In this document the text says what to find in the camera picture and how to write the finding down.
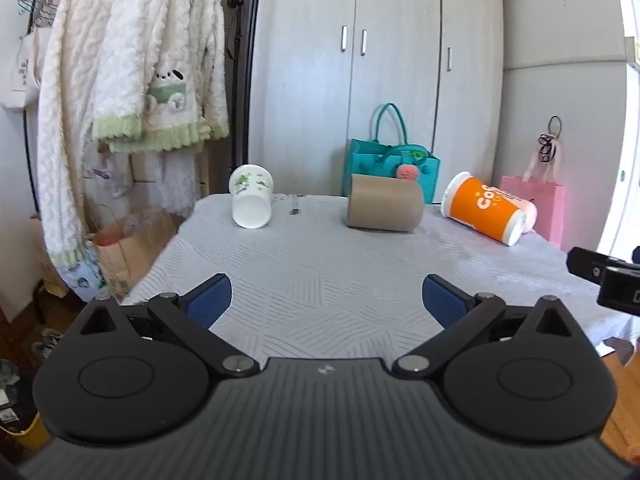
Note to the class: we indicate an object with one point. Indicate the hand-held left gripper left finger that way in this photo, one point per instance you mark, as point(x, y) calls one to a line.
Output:
point(210, 301)

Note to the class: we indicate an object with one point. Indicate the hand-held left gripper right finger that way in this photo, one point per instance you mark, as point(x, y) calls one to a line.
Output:
point(442, 301)

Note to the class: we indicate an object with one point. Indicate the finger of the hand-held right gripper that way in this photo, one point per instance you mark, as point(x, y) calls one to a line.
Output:
point(620, 290)
point(582, 263)

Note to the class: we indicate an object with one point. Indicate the pink cup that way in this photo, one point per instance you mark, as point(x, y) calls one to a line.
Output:
point(530, 216)

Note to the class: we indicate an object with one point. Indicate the orange cup with white lid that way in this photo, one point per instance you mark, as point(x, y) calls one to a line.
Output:
point(482, 207)

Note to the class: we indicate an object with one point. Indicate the brown paper cup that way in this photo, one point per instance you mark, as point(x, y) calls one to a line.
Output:
point(385, 205)

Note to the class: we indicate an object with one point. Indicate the white cup with green print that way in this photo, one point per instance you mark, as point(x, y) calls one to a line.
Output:
point(250, 195)

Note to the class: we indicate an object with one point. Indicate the pink gift bag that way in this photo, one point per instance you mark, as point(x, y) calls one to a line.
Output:
point(542, 207)

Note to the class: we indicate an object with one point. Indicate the brown paper bag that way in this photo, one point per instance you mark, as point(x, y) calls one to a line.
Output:
point(130, 252)

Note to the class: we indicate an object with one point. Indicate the grey quilted table cover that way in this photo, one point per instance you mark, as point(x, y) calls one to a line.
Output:
point(320, 270)

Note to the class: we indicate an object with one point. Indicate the black and pink ribbon bow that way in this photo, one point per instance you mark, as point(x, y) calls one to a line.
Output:
point(545, 147)

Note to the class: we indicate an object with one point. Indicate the small clear clip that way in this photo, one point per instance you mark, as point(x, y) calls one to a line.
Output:
point(295, 206)

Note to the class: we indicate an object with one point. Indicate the blue printed cloth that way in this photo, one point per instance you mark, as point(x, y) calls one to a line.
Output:
point(85, 272)

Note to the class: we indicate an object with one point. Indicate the pink plush toy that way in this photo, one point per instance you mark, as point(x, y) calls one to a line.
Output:
point(407, 172)

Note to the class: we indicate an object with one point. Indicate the teal tote bag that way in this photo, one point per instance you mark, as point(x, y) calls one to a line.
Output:
point(367, 167)

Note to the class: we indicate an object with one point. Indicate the grey sneakers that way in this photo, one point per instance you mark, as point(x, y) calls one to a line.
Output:
point(46, 342)

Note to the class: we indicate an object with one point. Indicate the yellow bucket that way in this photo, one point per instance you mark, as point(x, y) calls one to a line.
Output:
point(27, 432)

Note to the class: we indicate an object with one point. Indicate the white fleece robe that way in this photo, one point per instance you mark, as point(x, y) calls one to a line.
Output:
point(67, 125)

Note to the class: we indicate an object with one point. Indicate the black clothes rack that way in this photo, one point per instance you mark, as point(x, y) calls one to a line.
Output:
point(31, 160)

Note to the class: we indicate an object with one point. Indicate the grey wardrobe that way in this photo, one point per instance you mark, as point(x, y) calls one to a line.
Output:
point(395, 75)

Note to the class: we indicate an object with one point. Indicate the black pole stand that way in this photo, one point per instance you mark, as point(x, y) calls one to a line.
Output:
point(240, 60)

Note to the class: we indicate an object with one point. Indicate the white fleece jacket green trim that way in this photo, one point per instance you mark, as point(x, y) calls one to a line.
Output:
point(160, 60)

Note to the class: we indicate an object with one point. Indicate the white canvas tote bag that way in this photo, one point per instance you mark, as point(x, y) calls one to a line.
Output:
point(19, 72)

